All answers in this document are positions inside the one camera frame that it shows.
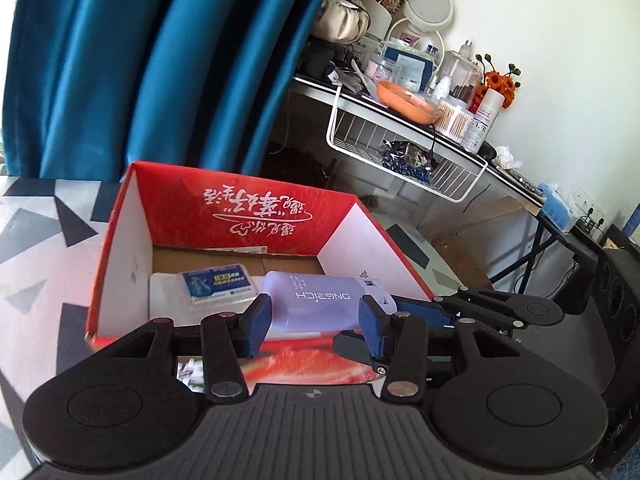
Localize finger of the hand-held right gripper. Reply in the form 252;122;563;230
331;329;388;376
387;287;507;330

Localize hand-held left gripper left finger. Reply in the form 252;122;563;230
87;294;273;404

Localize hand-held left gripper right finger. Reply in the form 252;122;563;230
360;294;524;402

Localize purple plastic bottle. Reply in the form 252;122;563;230
260;270;398;336

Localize small blue label box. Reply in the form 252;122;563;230
175;264;260;307

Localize white box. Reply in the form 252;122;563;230
149;271;261;326

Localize strawberry print cardboard box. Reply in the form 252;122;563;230
84;161;436;396

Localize black speaker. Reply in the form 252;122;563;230
565;230;640;396

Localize light blue tissue box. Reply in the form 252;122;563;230
540;182;581;233

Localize dark foil packets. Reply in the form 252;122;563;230
380;141;436;183

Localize crumpled white tissue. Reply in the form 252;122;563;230
492;145;523;168

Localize cotton swab container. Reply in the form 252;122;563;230
434;99;473;142

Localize white bottle red label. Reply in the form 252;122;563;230
462;89;503;156

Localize orange bowl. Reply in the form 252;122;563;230
375;81;443;126

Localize orange artificial flowers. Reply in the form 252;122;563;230
472;52;523;111

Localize clear glass jar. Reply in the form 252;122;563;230
440;50;485;103

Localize clear plastic storage container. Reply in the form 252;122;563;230
380;40;441;93

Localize blue curtain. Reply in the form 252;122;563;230
0;0;346;181

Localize beige bag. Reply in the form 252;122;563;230
312;0;372;43

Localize makeup brush holder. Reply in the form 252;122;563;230
334;0;412;41

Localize round white mirror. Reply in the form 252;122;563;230
387;0;456;56

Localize wall socket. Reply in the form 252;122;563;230
575;190;608;226

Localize white wire basket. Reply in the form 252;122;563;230
326;85;488;205

